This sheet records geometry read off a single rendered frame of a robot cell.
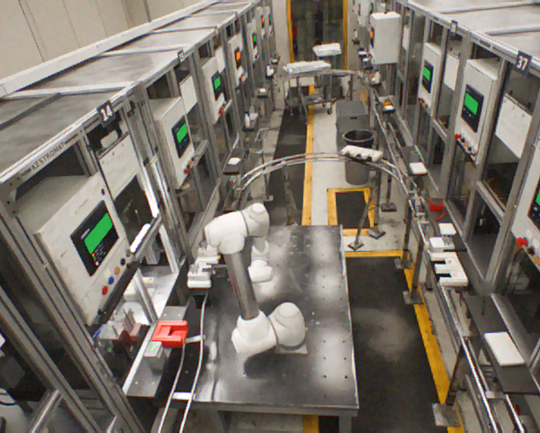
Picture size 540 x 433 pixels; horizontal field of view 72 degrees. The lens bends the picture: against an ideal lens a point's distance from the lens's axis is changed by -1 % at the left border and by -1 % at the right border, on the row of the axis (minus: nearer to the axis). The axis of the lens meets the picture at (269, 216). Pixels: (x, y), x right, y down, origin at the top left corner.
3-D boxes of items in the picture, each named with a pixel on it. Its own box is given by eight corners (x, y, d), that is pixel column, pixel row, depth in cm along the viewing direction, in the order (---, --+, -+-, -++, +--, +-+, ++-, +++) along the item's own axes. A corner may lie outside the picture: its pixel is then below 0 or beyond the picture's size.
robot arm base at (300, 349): (308, 323, 223) (307, 317, 220) (307, 355, 205) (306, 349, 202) (278, 323, 226) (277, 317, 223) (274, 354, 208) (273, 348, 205)
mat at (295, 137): (310, 234, 406) (310, 234, 406) (257, 235, 415) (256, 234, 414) (314, 84, 885) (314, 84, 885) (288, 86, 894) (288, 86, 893)
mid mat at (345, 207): (381, 234, 392) (381, 234, 392) (328, 236, 400) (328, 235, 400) (370, 187, 474) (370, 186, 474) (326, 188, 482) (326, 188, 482)
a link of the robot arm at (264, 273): (249, 285, 234) (251, 267, 242) (273, 286, 231) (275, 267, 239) (246, 277, 225) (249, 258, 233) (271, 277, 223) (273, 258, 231)
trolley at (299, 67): (290, 122, 696) (286, 68, 643) (283, 113, 743) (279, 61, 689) (335, 114, 706) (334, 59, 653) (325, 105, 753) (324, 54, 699)
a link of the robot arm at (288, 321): (310, 340, 206) (308, 313, 194) (279, 353, 202) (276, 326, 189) (297, 319, 219) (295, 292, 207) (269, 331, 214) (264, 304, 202)
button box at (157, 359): (162, 370, 180) (155, 354, 173) (147, 370, 181) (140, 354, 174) (168, 356, 186) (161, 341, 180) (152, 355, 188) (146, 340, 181)
